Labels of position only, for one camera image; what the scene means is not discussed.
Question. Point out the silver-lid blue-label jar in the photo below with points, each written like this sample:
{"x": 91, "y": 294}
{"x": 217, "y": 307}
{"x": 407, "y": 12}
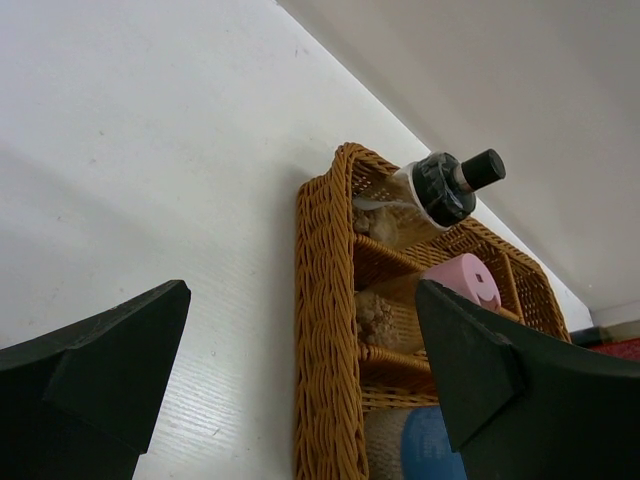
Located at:
{"x": 410, "y": 444}

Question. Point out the black-cap spice bottle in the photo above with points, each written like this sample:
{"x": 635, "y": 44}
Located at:
{"x": 424, "y": 199}

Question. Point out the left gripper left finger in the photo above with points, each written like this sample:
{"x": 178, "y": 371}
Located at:
{"x": 81, "y": 402}

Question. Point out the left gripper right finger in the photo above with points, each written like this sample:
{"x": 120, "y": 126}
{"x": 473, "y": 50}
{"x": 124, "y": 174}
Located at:
{"x": 521, "y": 404}

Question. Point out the brown wicker divided basket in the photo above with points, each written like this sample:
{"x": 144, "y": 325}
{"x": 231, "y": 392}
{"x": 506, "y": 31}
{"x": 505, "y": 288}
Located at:
{"x": 340, "y": 379}

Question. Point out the pink-cap spice bottle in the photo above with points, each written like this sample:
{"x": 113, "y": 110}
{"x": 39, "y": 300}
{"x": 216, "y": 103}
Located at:
{"x": 386, "y": 312}

